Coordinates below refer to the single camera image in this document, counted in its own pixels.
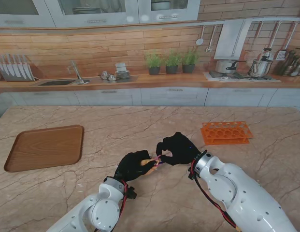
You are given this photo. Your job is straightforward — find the orange test tube rack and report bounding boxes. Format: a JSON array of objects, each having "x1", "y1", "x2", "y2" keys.
[{"x1": 200, "y1": 121, "x2": 254, "y2": 145}]

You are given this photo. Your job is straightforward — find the red black right arm cable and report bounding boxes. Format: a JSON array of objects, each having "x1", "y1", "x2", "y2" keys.
[{"x1": 190, "y1": 159, "x2": 242, "y2": 232}]

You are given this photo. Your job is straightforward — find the brown wooden tray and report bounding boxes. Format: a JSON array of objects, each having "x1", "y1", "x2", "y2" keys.
[{"x1": 3, "y1": 125, "x2": 85, "y2": 173}]

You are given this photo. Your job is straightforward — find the yellow microfibre cloth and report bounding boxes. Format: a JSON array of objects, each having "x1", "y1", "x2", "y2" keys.
[{"x1": 140, "y1": 156, "x2": 158, "y2": 176}]

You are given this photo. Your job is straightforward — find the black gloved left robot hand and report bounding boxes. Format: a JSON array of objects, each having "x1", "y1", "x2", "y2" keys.
[{"x1": 114, "y1": 149, "x2": 158, "y2": 182}]

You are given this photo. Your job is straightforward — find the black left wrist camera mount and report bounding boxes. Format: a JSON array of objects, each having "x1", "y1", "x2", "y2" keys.
[{"x1": 127, "y1": 186, "x2": 137, "y2": 201}]

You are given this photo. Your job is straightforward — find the red black left arm cable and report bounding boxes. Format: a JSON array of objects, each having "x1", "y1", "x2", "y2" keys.
[{"x1": 94, "y1": 180, "x2": 129, "y2": 232}]

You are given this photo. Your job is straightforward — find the pink rubber band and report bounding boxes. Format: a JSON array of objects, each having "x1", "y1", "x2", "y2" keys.
[{"x1": 152, "y1": 154, "x2": 164, "y2": 168}]

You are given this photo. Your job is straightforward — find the red black arm cable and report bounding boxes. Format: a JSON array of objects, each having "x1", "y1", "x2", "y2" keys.
[
  {"x1": 94, "y1": 180, "x2": 129, "y2": 232},
  {"x1": 190, "y1": 159, "x2": 242, "y2": 232}
]

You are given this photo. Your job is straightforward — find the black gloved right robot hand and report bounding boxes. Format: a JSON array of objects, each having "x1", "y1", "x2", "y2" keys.
[{"x1": 156, "y1": 131, "x2": 203, "y2": 166}]

